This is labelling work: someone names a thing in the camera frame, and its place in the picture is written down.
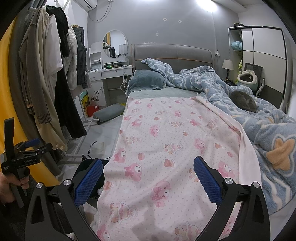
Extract lamp with dark base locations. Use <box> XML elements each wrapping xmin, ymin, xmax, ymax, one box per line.
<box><xmin>221</xmin><ymin>60</ymin><xmax>234</xmax><ymax>80</ymax></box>

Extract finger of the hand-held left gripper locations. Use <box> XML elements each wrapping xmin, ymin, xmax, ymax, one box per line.
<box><xmin>17</xmin><ymin>143</ymin><xmax>53</xmax><ymax>160</ymax></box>
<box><xmin>15</xmin><ymin>138</ymin><xmax>40</xmax><ymax>151</ymax></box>

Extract dark round bin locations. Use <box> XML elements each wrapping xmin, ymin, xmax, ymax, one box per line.
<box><xmin>74</xmin><ymin>158</ymin><xmax>110</xmax><ymax>205</ymax></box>

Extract lamp with silver stem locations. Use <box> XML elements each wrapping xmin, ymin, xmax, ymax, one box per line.
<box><xmin>119</xmin><ymin>44</ymin><xmax>129</xmax><ymax>67</ymax></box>

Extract white sliding wardrobe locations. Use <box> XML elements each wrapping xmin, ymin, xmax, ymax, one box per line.
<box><xmin>228</xmin><ymin>26</ymin><xmax>287</xmax><ymax>110</ymax></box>

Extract white air conditioner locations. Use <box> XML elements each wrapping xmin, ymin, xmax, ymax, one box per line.
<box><xmin>73</xmin><ymin>0</ymin><xmax>97</xmax><ymax>9</ymax></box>

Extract yellow green picture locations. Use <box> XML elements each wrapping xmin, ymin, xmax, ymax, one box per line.
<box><xmin>80</xmin><ymin>89</ymin><xmax>90</xmax><ymax>118</ymax></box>

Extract person's left hand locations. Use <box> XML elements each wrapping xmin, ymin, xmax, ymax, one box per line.
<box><xmin>0</xmin><ymin>173</ymin><xmax>30</xmax><ymax>205</ymax></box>

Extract red box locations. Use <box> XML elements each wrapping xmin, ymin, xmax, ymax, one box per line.
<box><xmin>87</xmin><ymin>105</ymin><xmax>100</xmax><ymax>118</ymax></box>

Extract grey knit vest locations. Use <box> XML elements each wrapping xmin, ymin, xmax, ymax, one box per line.
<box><xmin>73</xmin><ymin>26</ymin><xmax>92</xmax><ymax>90</ymax></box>

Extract grey upholstered bed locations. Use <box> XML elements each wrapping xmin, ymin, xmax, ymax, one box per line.
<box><xmin>126</xmin><ymin>44</ymin><xmax>213</xmax><ymax>98</ymax></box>

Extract hanging charger with cable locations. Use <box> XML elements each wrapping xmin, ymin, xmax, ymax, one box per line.
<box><xmin>120</xmin><ymin>73</ymin><xmax>128</xmax><ymax>91</ymax></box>

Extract black long garment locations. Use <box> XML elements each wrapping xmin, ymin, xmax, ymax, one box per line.
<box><xmin>54</xmin><ymin>67</ymin><xmax>87</xmax><ymax>139</ymax></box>

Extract blue patterned duvet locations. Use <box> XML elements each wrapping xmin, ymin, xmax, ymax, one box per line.
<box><xmin>141</xmin><ymin>58</ymin><xmax>296</xmax><ymax>214</ymax></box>

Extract grey cat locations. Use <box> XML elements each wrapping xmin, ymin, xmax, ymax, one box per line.
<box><xmin>230</xmin><ymin>91</ymin><xmax>259</xmax><ymax>113</ymax></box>

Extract round mirror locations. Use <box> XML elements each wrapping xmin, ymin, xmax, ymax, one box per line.
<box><xmin>102</xmin><ymin>30</ymin><xmax>128</xmax><ymax>59</ymax></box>

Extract white ribbed cardigan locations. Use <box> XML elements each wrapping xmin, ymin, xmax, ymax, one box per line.
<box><xmin>64</xmin><ymin>24</ymin><xmax>78</xmax><ymax>90</ymax></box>

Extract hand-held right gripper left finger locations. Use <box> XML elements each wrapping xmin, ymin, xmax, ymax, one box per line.
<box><xmin>25</xmin><ymin>158</ymin><xmax>103</xmax><ymax>241</ymax></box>

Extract black knit sweater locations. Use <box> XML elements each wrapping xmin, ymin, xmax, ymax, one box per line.
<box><xmin>46</xmin><ymin>5</ymin><xmax>70</xmax><ymax>57</ymax></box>

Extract white desk shelf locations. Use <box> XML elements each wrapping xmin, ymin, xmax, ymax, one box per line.
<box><xmin>89</xmin><ymin>42</ymin><xmax>104</xmax><ymax>70</ymax></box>

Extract brown grey coat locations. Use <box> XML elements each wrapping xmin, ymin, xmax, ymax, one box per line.
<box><xmin>14</xmin><ymin>7</ymin><xmax>52</xmax><ymax>124</ymax></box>

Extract white shirt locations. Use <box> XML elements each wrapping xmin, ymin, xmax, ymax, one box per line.
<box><xmin>45</xmin><ymin>17</ymin><xmax>63</xmax><ymax>75</ymax></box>

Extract black framed panel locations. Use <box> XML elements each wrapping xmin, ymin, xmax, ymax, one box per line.
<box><xmin>243</xmin><ymin>62</ymin><xmax>264</xmax><ymax>91</ymax></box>

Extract grey fluffy pillow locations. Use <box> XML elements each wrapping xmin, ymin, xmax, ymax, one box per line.
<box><xmin>127</xmin><ymin>70</ymin><xmax>167</xmax><ymax>94</ymax></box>

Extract black floor cable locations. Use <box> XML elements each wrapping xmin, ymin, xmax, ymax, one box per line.
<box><xmin>87</xmin><ymin>140</ymin><xmax>97</xmax><ymax>155</ymax></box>

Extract white vanity desk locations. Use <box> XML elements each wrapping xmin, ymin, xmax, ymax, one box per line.
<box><xmin>88</xmin><ymin>65</ymin><xmax>134</xmax><ymax>106</ymax></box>

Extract pink printed blanket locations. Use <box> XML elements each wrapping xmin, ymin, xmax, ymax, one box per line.
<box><xmin>89</xmin><ymin>96</ymin><xmax>263</xmax><ymax>241</ymax></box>

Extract cream teal plush cat bed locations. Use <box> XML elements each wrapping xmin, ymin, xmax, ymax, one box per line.
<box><xmin>237</xmin><ymin>70</ymin><xmax>257</xmax><ymax>91</ymax></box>

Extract grey floor cushion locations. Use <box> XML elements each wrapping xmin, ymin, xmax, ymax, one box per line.
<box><xmin>92</xmin><ymin>103</ymin><xmax>127</xmax><ymax>125</ymax></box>

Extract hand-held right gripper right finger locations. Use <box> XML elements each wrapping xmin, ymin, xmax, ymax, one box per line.
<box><xmin>193</xmin><ymin>156</ymin><xmax>271</xmax><ymax>241</ymax></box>

